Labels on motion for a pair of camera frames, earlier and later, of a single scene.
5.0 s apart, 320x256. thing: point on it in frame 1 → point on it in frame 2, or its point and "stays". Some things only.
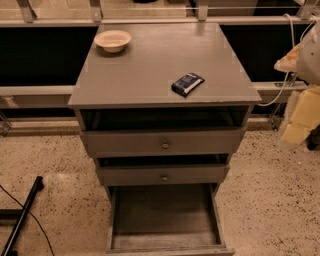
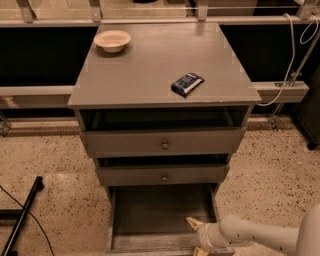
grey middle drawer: [162, 174] stays
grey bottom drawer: [166, 219] stays
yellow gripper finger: [289, 62] → [209, 237]
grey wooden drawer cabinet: [163, 104] stays
